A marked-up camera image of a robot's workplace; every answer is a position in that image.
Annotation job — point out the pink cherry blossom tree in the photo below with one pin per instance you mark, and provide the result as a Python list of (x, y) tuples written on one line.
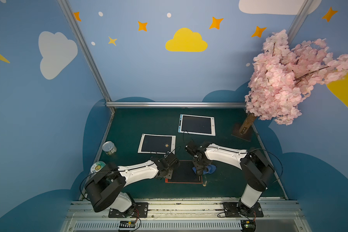
[(284, 77)]

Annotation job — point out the silver tin can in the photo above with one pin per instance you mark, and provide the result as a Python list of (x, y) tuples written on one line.
[(109, 148)]

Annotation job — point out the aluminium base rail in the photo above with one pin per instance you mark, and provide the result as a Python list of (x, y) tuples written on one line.
[(191, 215)]

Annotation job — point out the blue wiping cloth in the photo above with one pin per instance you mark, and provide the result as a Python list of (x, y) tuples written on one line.
[(208, 168)]

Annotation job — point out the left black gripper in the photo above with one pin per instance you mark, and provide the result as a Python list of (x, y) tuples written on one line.
[(170, 164)]

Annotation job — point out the left small circuit board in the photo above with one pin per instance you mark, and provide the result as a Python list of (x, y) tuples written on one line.
[(126, 226)]

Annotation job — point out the dark square tree base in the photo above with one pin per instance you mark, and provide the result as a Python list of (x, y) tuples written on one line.
[(242, 132)]

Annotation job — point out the right small circuit board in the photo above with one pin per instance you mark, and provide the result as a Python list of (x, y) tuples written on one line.
[(248, 226)]

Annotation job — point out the white blue drawing tablet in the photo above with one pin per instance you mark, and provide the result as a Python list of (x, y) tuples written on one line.
[(199, 125)]

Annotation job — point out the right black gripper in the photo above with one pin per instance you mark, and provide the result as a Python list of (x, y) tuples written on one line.
[(198, 165)]

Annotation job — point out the white frame drawing tablet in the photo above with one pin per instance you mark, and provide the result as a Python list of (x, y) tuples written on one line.
[(157, 144)]

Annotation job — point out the red frame drawing tablet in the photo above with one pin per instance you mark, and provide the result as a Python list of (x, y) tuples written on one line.
[(184, 174)]

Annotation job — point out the small circuit board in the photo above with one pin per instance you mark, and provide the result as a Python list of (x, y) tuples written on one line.
[(126, 226), (248, 226)]

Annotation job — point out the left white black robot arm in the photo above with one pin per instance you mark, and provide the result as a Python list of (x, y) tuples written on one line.
[(104, 188)]

